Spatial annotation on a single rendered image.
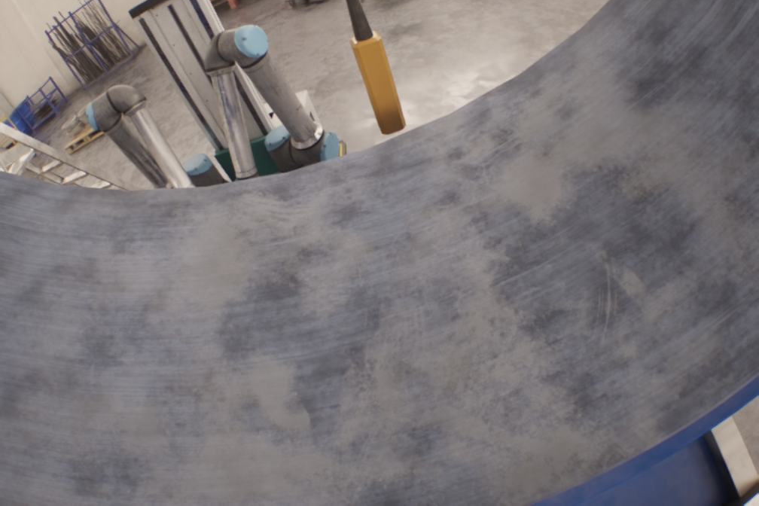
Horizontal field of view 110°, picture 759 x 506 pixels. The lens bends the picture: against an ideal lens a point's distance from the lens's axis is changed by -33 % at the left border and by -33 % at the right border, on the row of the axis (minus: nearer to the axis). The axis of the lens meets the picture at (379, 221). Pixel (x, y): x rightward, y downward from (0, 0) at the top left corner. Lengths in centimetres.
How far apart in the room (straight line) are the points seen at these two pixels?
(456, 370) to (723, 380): 34
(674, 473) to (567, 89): 122
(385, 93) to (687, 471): 154
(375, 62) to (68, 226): 83
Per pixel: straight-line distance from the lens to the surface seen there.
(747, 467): 156
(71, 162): 330
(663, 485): 147
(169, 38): 189
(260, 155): 202
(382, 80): 111
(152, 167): 193
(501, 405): 50
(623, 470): 95
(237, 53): 139
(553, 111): 74
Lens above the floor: 191
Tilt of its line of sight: 48 degrees down
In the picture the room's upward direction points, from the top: 22 degrees counter-clockwise
